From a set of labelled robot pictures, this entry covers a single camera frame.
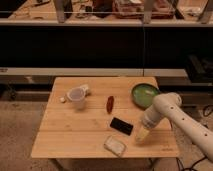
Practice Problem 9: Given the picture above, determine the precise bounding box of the long shelf bench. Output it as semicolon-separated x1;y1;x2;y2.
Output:
0;0;213;27

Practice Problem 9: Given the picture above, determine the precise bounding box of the green bowl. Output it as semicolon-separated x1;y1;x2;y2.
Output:
131;83;160;109

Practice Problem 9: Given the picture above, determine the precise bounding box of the black rectangular block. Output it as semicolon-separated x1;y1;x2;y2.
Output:
110;117;133;135

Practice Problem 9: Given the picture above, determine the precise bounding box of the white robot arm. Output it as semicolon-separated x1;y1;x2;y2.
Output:
136;93;213;163

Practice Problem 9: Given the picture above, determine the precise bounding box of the white sponge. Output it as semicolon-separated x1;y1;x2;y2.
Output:
104;136;126;157

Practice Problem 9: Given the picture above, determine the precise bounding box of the white ceramic cup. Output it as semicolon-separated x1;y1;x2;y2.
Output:
66;84;90;110

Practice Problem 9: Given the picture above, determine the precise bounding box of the wooden table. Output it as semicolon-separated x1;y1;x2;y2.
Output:
31;77;179;158

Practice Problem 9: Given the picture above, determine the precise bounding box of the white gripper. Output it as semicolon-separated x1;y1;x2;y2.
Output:
136;112;158;142

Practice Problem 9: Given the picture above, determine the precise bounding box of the black equipment on right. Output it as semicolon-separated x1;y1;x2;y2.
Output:
185;55;213;83

